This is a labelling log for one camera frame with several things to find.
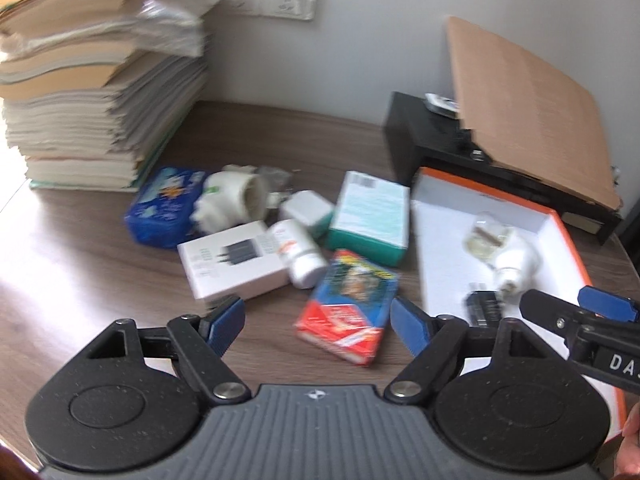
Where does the stack of papers and books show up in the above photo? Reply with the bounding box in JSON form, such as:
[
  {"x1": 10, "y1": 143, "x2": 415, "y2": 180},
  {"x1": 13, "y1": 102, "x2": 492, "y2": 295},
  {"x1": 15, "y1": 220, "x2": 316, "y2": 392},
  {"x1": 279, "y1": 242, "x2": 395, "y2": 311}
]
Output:
[{"x1": 0, "y1": 0, "x2": 237, "y2": 192}]

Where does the clear bottle with white cap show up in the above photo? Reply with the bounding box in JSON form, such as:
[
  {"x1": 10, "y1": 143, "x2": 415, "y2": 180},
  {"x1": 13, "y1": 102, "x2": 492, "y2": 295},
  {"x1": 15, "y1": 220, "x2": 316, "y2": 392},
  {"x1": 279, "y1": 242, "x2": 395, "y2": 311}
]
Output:
[{"x1": 257, "y1": 166, "x2": 294, "y2": 208}]

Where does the brown cardboard sheet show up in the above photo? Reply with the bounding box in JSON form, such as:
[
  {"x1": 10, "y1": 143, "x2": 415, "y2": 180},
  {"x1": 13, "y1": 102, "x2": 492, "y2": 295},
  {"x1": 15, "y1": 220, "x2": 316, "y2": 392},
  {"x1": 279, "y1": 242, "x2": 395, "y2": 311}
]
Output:
[{"x1": 445, "y1": 16, "x2": 624, "y2": 212}]

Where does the teal and white box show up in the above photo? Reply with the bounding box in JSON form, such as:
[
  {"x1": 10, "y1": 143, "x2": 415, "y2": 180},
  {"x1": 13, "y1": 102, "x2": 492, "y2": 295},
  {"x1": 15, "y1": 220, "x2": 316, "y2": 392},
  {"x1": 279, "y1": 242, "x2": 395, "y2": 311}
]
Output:
[{"x1": 326, "y1": 170, "x2": 412, "y2": 267}]

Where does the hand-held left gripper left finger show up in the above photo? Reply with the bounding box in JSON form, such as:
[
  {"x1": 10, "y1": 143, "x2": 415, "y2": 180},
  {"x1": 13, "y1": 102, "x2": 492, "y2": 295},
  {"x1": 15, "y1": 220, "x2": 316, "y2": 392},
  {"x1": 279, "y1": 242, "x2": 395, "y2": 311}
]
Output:
[{"x1": 87, "y1": 296, "x2": 252, "y2": 405}]

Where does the small black clip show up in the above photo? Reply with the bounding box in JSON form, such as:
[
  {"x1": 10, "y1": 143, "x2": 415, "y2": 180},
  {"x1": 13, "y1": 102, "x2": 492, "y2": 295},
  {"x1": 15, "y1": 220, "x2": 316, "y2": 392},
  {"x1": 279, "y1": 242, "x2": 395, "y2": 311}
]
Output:
[{"x1": 457, "y1": 130, "x2": 493, "y2": 163}]

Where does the blue tissue packet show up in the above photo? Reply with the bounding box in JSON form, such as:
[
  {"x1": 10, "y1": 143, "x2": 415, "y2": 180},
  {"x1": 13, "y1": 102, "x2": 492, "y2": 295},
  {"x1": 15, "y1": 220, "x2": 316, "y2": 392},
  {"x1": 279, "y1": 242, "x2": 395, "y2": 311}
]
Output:
[{"x1": 124, "y1": 167, "x2": 209, "y2": 250}]

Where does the white pill bottle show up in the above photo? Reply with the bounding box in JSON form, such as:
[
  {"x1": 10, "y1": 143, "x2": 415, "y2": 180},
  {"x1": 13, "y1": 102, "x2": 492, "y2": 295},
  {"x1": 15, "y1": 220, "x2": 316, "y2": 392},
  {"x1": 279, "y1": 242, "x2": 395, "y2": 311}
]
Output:
[{"x1": 267, "y1": 219, "x2": 326, "y2": 290}]

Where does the black monitor stand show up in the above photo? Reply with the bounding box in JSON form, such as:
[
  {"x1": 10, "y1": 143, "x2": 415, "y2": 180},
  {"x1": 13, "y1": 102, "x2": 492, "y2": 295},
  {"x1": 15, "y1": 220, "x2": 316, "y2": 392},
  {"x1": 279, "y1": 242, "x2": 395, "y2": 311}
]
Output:
[{"x1": 383, "y1": 91, "x2": 625, "y2": 247}]

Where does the red and blue card box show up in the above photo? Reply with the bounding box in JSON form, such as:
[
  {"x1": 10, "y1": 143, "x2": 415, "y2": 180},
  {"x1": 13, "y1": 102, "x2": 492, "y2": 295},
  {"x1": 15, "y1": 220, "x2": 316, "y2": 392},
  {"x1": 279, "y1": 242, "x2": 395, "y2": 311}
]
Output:
[{"x1": 295, "y1": 248, "x2": 401, "y2": 367}]

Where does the small white object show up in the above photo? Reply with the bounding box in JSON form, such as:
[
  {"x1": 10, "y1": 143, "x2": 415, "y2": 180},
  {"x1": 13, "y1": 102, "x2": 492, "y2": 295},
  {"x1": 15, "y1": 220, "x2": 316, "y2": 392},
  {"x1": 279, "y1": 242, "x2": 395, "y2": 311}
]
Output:
[{"x1": 424, "y1": 92, "x2": 460, "y2": 119}]

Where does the white and orange cardboard box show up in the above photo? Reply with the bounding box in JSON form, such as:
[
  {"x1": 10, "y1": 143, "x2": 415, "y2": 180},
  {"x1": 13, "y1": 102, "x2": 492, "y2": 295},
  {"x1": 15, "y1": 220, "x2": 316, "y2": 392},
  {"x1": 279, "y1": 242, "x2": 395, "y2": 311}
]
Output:
[{"x1": 410, "y1": 166, "x2": 629, "y2": 413}]

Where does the person's right hand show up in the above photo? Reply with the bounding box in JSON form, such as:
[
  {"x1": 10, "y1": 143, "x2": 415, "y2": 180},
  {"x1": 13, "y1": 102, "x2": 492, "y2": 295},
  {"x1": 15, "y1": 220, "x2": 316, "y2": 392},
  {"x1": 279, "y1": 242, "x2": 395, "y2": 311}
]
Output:
[{"x1": 621, "y1": 402, "x2": 640, "y2": 480}]

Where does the white plug-in device with bottle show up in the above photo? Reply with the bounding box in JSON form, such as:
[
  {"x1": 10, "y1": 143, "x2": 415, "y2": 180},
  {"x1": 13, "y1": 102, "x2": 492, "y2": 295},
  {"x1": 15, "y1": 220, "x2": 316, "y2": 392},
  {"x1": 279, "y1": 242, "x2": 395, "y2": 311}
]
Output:
[{"x1": 462, "y1": 212, "x2": 544, "y2": 302}]

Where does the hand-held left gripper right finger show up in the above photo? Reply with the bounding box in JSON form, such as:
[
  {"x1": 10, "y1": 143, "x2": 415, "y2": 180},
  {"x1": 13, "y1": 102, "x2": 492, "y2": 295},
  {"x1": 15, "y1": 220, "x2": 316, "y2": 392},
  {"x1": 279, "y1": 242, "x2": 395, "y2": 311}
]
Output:
[{"x1": 384, "y1": 296, "x2": 552, "y2": 404}]

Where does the white charger cube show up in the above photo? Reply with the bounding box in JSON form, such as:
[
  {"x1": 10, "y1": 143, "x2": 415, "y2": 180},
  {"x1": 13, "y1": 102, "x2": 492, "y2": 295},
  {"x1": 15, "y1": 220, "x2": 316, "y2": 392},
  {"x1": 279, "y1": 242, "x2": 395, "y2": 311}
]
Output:
[{"x1": 278, "y1": 190, "x2": 335, "y2": 239}]

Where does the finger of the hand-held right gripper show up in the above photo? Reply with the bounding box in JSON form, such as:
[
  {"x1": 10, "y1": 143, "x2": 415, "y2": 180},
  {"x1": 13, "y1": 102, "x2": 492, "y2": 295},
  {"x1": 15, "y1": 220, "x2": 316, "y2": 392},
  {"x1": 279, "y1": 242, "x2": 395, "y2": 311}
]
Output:
[
  {"x1": 577, "y1": 285, "x2": 640, "y2": 323},
  {"x1": 519, "y1": 289, "x2": 583, "y2": 342}
]

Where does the small black block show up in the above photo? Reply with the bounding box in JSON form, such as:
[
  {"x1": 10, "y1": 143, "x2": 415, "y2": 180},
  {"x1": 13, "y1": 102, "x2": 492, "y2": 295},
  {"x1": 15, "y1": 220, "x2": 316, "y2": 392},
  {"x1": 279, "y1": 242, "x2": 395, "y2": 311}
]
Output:
[{"x1": 465, "y1": 290, "x2": 504, "y2": 329}]

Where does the white charger packaging box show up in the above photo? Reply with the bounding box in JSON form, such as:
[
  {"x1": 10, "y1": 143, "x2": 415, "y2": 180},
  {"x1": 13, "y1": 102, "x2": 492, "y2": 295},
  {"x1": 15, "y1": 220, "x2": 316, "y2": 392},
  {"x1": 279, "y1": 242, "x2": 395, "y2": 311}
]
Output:
[{"x1": 176, "y1": 220, "x2": 291, "y2": 314}]

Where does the white plug-in device green button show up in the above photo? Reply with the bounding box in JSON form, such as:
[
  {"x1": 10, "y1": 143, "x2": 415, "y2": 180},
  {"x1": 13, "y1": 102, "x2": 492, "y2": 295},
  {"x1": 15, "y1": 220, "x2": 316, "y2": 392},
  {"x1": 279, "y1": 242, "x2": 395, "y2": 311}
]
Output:
[{"x1": 192, "y1": 164, "x2": 274, "y2": 235}]

